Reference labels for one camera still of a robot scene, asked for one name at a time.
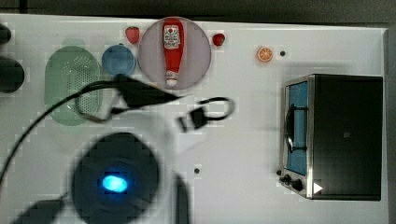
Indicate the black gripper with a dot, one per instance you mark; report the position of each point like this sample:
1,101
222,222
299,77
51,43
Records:
138,94

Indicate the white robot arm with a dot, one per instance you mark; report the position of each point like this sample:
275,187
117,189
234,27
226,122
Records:
109,153

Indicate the blue bowl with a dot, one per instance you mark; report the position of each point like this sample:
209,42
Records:
118,60

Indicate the red strawberry toy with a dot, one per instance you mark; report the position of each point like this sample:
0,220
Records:
132,34

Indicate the green perforated colander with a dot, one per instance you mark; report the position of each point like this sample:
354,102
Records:
68,70

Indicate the grey round plate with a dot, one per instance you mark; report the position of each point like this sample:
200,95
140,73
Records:
194,63

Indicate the red ketchup bottle toy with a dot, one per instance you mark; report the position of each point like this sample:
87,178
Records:
173,48

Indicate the small red fruit toy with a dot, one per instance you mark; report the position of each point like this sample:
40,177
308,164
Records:
218,39

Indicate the black pot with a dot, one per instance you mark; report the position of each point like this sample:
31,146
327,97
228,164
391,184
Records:
11,75

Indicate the orange slice toy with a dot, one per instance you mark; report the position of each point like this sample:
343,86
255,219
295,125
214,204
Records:
264,55

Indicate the black cylinder cup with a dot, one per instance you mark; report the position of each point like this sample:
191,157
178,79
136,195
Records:
5,34

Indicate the silver black toaster oven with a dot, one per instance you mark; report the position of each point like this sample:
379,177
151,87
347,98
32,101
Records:
332,137

